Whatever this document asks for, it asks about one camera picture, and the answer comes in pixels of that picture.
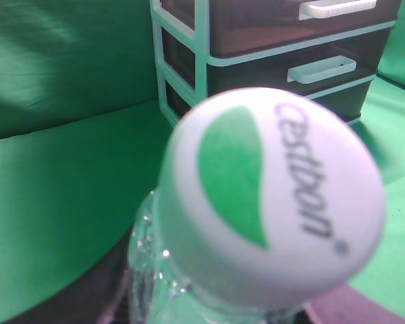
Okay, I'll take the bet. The green cloth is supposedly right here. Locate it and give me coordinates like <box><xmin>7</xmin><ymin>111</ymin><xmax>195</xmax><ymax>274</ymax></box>
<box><xmin>0</xmin><ymin>1</ymin><xmax>405</xmax><ymax>323</ymax></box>

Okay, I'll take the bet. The dark drawer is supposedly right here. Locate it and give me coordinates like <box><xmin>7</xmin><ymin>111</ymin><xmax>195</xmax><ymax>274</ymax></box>
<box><xmin>160</xmin><ymin>24</ymin><xmax>393</xmax><ymax>93</ymax></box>
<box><xmin>157</xmin><ymin>0</ymin><xmax>403</xmax><ymax>56</ymax></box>
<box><xmin>161</xmin><ymin>76</ymin><xmax>375</xmax><ymax>125</ymax></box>

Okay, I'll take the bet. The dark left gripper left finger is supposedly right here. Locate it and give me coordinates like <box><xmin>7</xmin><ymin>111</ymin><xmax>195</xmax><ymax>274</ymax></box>
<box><xmin>18</xmin><ymin>232</ymin><xmax>130</xmax><ymax>323</ymax></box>

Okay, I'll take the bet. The dark top drawer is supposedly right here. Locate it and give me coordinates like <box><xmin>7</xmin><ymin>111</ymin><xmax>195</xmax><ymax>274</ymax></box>
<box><xmin>157</xmin><ymin>0</ymin><xmax>403</xmax><ymax>56</ymax></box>

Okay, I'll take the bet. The white frame drawer cabinet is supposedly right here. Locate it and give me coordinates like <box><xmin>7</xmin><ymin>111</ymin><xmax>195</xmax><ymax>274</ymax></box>
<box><xmin>150</xmin><ymin>1</ymin><xmax>401</xmax><ymax>123</ymax></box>

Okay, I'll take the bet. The dark middle drawer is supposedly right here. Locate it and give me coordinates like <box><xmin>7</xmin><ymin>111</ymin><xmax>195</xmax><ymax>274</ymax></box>
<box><xmin>160</xmin><ymin>24</ymin><xmax>393</xmax><ymax>93</ymax></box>

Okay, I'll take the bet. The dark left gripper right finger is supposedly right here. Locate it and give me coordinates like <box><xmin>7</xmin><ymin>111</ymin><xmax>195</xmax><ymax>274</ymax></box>
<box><xmin>304</xmin><ymin>281</ymin><xmax>405</xmax><ymax>323</ymax></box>

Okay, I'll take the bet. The dark bottom drawer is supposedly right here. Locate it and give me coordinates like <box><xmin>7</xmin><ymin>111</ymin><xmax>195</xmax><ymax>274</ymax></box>
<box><xmin>161</xmin><ymin>76</ymin><xmax>375</xmax><ymax>125</ymax></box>

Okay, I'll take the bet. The clear water bottle white cap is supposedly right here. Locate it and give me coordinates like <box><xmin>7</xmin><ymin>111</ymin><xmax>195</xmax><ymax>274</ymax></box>
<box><xmin>112</xmin><ymin>87</ymin><xmax>385</xmax><ymax>323</ymax></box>

